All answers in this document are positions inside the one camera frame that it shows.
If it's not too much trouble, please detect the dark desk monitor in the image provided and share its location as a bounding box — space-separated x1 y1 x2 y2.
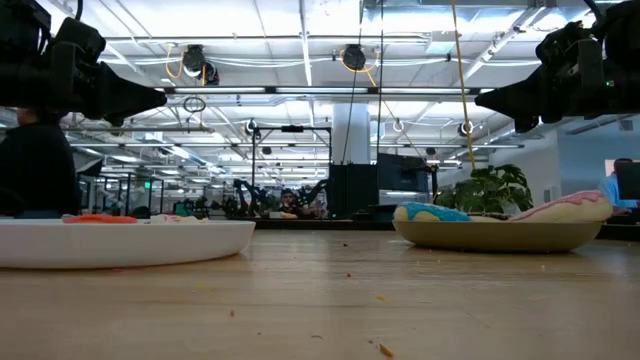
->
615 162 640 201

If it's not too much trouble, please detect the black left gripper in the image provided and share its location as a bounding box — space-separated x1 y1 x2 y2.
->
49 42 168 127

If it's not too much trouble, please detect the white building column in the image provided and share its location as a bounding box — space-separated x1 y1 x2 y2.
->
332 103 371 166

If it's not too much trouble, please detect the yellow cable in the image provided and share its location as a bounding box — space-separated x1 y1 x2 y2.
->
451 0 477 171

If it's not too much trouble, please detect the green potted plant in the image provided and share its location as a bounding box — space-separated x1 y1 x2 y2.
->
434 163 535 217

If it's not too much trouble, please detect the large blue frosted donut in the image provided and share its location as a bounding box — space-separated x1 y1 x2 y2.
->
393 201 472 224

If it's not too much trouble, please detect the small pink frosted donut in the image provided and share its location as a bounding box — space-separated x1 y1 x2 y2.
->
149 213 211 225

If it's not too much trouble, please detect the black ceiling cable reel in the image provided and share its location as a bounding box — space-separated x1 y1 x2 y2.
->
181 44 220 86
342 43 367 72

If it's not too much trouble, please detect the white round plate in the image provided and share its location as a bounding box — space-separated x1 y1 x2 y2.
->
0 218 257 270

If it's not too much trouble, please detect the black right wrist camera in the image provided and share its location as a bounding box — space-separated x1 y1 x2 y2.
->
536 20 585 57

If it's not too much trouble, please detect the dark grey machine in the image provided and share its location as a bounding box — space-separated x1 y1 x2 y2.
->
377 152 432 207

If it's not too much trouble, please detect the black cabinet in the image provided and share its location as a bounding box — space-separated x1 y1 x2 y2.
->
328 163 380 221

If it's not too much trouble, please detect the person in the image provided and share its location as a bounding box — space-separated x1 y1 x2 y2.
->
598 157 640 212
0 107 82 220
277 188 305 220

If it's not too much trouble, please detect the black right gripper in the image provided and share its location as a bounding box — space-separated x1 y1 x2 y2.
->
474 39 609 134

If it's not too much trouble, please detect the large pink frosted donut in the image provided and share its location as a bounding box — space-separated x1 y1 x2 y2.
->
508 189 614 224

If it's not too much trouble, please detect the tan bowl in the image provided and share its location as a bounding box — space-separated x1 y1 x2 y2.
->
392 219 605 253

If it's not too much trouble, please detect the black background rig frame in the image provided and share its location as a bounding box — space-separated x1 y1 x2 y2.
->
251 125 333 189

